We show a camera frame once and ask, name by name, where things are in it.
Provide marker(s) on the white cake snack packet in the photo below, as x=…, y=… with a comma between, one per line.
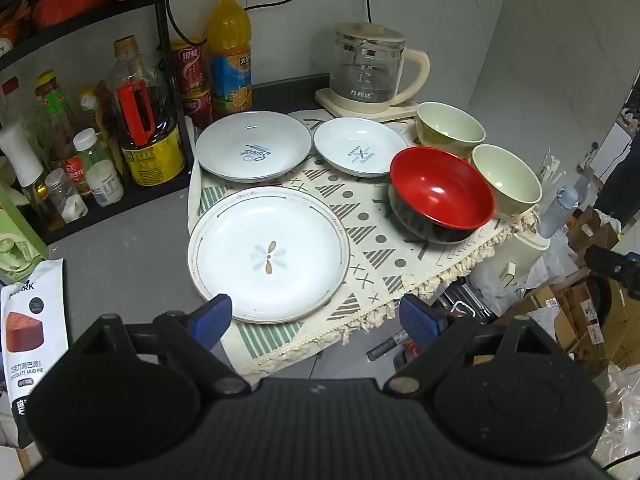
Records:
x=30, y=340

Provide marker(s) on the small white-capped red label bottle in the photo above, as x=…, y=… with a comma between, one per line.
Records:
x=80, y=165

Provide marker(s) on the white plate with flower print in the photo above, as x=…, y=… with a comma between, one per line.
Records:
x=270, y=230

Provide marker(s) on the yellow-capped bottle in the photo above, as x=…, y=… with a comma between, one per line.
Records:
x=90, y=110

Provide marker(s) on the glass electric kettle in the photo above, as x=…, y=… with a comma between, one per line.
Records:
x=367, y=70

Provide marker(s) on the black metal shelf rack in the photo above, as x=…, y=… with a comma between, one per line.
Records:
x=165, y=35

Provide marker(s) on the small blue-rimmed deep plate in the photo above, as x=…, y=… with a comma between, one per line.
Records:
x=360, y=140

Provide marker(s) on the green label sauce bottle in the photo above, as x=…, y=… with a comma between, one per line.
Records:
x=52, y=105

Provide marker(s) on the cream kettle base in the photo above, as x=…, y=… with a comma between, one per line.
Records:
x=340, y=107

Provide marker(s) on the cardboard box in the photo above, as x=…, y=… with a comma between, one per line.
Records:
x=587, y=320

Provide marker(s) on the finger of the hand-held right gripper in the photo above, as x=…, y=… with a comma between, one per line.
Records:
x=607, y=262

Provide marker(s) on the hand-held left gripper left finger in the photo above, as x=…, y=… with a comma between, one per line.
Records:
x=212, y=321

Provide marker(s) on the patterned fringed cloth mat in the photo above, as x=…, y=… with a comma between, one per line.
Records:
x=370, y=220

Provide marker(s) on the small white plastic bottle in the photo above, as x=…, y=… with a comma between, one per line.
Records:
x=105, y=185

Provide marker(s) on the white-necked oil bottle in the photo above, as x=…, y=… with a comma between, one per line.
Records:
x=22, y=155

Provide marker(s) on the orange juice bottle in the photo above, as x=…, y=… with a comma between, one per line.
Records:
x=230, y=75

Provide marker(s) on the glass spice jar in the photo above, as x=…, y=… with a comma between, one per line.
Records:
x=65, y=197

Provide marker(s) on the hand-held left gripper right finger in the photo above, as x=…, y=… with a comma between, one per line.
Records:
x=417, y=322

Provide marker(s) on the green carton box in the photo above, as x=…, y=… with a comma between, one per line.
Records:
x=17, y=245

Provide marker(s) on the red and black bowl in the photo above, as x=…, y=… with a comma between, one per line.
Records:
x=440, y=185

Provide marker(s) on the red drink can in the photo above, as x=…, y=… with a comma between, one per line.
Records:
x=190, y=67
x=197, y=107

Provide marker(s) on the large blue-rimmed deep plate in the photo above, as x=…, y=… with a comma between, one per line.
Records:
x=250, y=132

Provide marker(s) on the pale green bowl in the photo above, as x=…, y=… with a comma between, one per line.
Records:
x=450, y=122
x=507, y=175

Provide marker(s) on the grey-blue bottle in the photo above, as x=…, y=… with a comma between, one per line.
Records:
x=557, y=210

